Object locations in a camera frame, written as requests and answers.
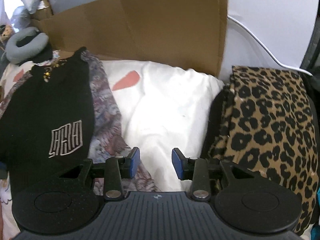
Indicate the cream bear print quilt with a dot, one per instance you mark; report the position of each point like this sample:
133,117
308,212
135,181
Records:
162,107

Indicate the leopard print garment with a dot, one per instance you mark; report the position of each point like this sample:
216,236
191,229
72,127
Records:
263,120

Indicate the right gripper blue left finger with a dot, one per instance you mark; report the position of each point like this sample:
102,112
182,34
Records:
116,169

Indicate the black cloth under neck pillow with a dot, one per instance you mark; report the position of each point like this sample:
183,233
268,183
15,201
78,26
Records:
45,54

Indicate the grey neck pillow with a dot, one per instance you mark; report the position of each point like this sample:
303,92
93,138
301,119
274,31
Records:
16,54

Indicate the brown cardboard box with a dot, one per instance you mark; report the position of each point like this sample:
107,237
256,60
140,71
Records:
180,33

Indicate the black bear pattern garment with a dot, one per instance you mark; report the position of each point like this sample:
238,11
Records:
55,116

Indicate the small plush bear toy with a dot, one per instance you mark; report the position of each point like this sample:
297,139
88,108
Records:
6,32

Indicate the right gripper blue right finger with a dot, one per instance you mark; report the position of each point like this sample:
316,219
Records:
194,169

